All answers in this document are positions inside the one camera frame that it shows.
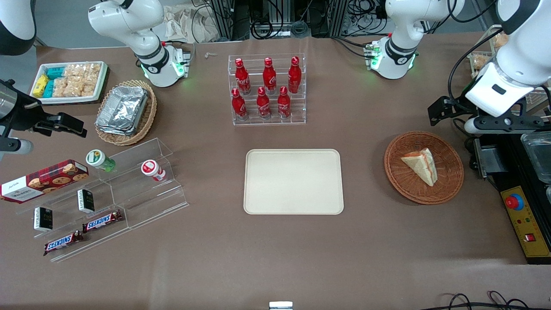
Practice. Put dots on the brown round wicker basket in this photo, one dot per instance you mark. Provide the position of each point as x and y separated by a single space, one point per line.
447 183

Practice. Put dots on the teal snack packet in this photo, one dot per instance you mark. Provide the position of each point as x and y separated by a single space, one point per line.
55 72
49 89

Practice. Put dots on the yellow control panel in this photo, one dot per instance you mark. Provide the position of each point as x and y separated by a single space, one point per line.
529 224

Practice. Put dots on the red cola bottle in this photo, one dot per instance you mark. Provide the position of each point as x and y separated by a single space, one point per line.
263 104
294 75
283 103
238 104
269 76
242 77

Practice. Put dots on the clear plastic container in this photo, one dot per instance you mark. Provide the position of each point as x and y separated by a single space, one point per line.
538 155

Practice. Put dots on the clear bag of bread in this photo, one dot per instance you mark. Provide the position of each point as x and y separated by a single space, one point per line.
480 61
500 40

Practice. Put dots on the green capped drink bottle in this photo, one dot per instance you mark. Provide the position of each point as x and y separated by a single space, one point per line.
98 159

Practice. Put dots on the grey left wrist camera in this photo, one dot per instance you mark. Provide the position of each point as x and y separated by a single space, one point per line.
495 123

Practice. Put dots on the yellow snack packet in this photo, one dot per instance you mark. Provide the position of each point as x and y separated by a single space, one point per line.
40 86

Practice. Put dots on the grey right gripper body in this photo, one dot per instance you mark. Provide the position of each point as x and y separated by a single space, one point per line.
25 117

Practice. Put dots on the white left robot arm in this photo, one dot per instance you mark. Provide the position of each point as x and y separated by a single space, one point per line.
400 51

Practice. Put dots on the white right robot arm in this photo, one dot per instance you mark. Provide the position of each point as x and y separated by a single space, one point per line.
146 43

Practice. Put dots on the clear acrylic bottle rack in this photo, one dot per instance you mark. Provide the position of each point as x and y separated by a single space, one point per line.
275 122

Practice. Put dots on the beige crumpled paper bag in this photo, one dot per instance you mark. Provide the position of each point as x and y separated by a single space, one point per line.
189 23

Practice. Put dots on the light oval wicker basket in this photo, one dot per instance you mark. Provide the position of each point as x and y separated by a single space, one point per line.
147 120

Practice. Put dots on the white rectangular snack tray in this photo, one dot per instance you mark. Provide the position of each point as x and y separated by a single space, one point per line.
64 100

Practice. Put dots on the clear acrylic stepped shelf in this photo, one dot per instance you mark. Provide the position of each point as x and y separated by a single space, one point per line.
144 206

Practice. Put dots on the red capped drink bottle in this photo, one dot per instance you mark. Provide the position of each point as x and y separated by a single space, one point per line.
151 169

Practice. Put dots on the beige rectangular tray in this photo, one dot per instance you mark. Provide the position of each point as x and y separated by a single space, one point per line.
292 181

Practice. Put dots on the aluminium frame post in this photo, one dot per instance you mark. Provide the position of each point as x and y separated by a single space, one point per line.
221 19

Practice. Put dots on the small black white box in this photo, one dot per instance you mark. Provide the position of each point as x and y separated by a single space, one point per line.
43 218
86 201

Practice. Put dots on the red tartan cookie box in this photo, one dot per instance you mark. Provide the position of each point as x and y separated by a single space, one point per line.
43 181

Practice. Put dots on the small beige scrap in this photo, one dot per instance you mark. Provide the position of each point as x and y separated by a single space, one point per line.
211 54

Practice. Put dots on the red emergency stop button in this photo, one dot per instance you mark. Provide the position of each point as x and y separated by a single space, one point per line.
515 202

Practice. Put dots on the black machine housing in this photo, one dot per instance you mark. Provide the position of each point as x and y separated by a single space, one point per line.
516 165

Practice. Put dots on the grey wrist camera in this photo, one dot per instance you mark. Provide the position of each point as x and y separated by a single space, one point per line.
17 146
495 123

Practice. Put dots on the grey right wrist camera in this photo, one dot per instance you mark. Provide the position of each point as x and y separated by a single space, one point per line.
17 146

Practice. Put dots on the brown Snickers bar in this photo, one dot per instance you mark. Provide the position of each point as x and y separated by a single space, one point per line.
62 242
102 221

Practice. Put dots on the silver foil tray stack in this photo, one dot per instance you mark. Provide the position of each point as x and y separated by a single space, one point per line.
122 110

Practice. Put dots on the clear bag of crackers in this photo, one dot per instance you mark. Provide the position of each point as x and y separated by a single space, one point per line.
82 70
90 86
66 87

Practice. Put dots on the triangular sandwich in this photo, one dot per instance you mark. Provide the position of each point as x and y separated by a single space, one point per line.
424 165

